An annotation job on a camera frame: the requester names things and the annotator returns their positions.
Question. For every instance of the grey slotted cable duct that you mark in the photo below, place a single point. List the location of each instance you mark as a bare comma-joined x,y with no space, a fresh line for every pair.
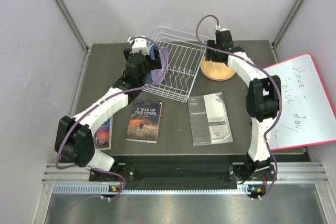
106,189

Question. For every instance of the pink framed whiteboard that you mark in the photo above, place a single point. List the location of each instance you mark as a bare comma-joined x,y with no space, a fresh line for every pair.
308,116

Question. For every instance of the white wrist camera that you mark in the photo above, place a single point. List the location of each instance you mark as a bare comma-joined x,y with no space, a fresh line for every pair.
218,28
139,45

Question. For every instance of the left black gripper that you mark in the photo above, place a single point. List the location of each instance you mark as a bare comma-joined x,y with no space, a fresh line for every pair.
153,64

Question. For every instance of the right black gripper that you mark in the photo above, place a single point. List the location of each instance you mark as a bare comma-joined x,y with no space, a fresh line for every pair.
209,55

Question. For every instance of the blue fantasy cover book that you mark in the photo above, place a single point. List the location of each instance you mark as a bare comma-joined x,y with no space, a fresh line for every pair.
103,136

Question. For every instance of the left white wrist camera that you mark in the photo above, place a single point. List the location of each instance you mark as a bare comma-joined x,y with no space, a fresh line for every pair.
139,45

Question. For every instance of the aluminium frame rail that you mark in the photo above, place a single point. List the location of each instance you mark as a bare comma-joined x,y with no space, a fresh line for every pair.
288,173

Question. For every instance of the white wire dish rack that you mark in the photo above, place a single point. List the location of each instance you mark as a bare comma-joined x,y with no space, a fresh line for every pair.
185,54

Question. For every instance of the purple plate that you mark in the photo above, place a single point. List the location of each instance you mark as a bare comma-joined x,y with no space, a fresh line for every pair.
164,58

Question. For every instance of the grey setup guide booklet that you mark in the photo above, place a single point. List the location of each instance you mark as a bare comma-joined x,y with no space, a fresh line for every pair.
209,120

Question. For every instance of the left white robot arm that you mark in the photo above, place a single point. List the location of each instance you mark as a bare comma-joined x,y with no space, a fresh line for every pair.
74,140

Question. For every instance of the blue plate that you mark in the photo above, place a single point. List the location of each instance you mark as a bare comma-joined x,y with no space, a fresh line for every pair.
155,55

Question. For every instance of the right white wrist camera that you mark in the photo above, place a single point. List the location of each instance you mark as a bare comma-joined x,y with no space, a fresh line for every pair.
218,28

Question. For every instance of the orange plate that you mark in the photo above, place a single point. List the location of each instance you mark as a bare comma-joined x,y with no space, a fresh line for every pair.
215,68

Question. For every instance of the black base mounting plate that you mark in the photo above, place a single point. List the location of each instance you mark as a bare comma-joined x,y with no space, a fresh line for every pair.
223,171

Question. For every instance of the pink plate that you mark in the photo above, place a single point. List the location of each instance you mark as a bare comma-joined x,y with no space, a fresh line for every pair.
220,78

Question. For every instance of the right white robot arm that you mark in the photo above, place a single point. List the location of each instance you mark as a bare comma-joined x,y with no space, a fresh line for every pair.
262,100

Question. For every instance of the Tale of Two Cities book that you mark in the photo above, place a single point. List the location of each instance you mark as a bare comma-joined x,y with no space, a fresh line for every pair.
144,121

